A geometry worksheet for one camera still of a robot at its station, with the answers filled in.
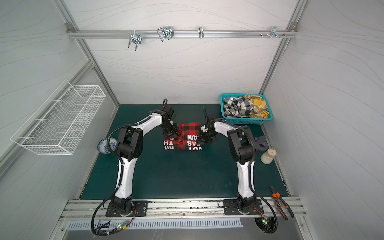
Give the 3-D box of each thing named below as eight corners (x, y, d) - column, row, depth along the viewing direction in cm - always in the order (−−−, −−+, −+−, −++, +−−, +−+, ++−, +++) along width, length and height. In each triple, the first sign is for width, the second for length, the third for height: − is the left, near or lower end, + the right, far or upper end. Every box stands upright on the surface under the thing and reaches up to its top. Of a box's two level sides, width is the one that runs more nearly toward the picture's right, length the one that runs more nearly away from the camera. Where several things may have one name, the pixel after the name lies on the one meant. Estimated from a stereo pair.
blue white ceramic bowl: (99, 154, 96) (94, 149, 91) (105, 141, 102) (101, 137, 97) (114, 154, 96) (110, 149, 91) (119, 141, 102) (115, 137, 97)
